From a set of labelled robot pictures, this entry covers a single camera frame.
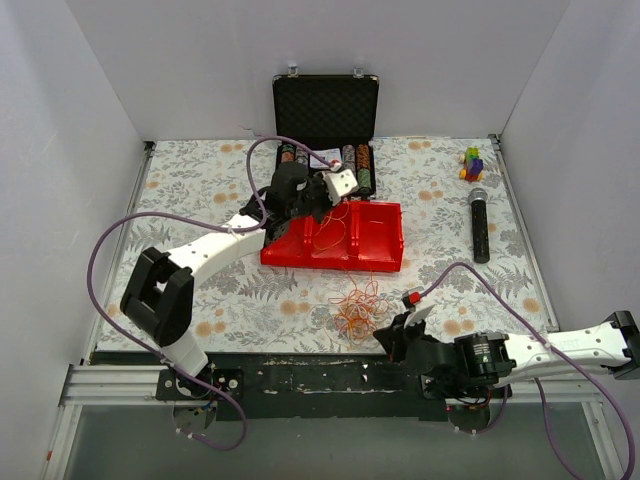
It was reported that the single orange cable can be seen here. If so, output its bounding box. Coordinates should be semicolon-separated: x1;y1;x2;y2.
312;199;351;256

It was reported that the orange cable bundle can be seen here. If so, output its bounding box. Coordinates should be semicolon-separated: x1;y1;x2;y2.
319;272;391;351

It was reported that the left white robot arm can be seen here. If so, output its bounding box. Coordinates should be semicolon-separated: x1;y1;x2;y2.
120;163;357;400

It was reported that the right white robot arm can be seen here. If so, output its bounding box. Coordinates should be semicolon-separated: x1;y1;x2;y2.
373;308;639;398

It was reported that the white card deck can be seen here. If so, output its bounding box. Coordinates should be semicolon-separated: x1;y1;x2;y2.
309;148;342;170

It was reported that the red plastic compartment tray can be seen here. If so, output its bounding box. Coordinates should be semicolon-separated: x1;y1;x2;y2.
260;201;404;273

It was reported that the black poker chip case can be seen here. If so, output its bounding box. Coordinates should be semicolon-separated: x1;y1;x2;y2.
272;70;379;200

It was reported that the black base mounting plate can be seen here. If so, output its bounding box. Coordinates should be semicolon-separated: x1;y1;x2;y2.
154;351;496;424

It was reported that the floral patterned table mat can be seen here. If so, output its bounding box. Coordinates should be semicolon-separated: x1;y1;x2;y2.
97;137;557;353

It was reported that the black handheld microphone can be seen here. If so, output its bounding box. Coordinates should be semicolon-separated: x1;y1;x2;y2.
468;188;490;264

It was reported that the colourful toy block figure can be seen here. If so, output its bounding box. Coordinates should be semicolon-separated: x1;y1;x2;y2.
459;147;484;182

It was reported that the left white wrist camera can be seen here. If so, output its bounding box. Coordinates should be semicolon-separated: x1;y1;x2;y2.
323;169;359;206

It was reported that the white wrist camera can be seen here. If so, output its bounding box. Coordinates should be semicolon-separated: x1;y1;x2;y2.
402;290;434;328
323;169;359;206

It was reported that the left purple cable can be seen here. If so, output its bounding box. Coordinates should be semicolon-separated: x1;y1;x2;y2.
87;135;341;453

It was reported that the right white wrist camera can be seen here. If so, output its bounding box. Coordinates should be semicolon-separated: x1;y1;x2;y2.
402;290;434;328

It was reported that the aluminium front rail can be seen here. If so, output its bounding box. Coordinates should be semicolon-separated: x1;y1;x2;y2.
43;354;624;479

